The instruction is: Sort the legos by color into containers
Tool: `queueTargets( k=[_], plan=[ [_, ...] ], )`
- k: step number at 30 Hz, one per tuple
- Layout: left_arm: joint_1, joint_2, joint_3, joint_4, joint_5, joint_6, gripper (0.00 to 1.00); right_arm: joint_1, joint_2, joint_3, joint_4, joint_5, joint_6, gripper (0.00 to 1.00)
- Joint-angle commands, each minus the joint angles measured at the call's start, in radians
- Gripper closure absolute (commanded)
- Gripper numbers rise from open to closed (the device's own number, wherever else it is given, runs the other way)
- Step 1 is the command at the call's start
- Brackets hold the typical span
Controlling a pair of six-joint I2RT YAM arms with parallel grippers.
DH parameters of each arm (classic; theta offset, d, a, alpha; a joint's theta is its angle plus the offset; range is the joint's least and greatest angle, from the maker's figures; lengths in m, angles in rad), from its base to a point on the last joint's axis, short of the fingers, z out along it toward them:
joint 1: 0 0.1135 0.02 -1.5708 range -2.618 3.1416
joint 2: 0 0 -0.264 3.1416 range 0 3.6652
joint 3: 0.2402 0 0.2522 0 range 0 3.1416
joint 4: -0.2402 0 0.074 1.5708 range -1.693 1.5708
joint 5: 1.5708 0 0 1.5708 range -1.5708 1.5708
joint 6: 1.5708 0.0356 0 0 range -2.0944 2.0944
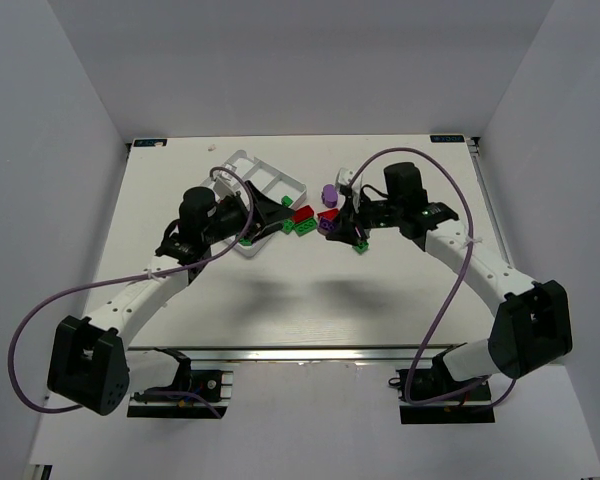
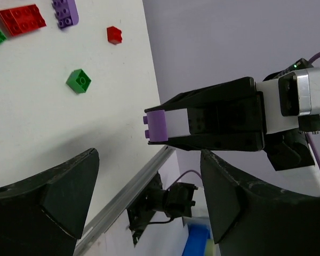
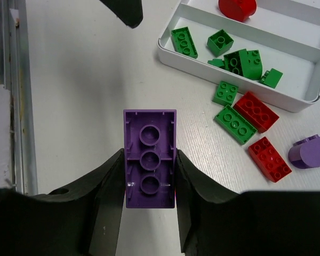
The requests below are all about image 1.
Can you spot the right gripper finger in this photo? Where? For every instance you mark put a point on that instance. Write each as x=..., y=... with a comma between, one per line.
x=347, y=215
x=352, y=234

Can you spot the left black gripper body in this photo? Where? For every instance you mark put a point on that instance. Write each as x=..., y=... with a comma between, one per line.
x=253, y=211

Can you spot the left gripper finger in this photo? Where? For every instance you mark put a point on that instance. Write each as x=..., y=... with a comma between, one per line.
x=267, y=210
x=257, y=232

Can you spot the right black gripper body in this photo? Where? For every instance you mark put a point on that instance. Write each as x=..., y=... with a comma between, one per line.
x=356, y=218

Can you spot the purple lego brick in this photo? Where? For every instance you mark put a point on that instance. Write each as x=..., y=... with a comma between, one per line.
x=325, y=226

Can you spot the purple rounded lego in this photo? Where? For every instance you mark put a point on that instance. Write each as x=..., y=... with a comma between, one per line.
x=330, y=196

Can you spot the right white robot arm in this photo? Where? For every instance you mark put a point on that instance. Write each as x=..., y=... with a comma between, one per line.
x=531, y=320

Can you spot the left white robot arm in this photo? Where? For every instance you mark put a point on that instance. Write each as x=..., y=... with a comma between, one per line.
x=91, y=363

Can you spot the green lego brick by tray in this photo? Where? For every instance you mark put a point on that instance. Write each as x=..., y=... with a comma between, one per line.
x=288, y=226

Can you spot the red lego brick right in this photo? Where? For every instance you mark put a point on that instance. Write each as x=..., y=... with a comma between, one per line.
x=330, y=214

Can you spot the red lego brick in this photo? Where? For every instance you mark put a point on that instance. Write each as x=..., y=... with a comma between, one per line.
x=302, y=214
x=330, y=214

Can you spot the small green lego in tray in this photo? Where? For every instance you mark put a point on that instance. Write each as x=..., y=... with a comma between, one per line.
x=286, y=201

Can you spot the white divided tray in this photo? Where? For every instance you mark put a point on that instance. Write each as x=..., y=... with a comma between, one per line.
x=267, y=178

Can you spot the green long lego brick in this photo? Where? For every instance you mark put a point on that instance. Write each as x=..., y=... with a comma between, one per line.
x=305, y=227

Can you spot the red lego brick upper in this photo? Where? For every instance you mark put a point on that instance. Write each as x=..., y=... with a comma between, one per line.
x=302, y=214

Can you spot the right blue label sticker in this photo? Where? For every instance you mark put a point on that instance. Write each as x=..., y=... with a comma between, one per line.
x=446, y=138

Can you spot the blue label sticker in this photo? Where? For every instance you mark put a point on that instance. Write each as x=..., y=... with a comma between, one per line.
x=446, y=138
x=149, y=143

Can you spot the left blue label sticker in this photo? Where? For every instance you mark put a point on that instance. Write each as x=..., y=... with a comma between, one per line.
x=149, y=143

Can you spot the aluminium table frame rail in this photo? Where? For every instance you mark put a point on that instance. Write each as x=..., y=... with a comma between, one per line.
x=392, y=354

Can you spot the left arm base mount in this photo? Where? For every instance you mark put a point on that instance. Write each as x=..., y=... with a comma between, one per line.
x=168, y=384

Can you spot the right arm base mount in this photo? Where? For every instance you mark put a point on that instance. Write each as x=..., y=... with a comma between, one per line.
x=434, y=398

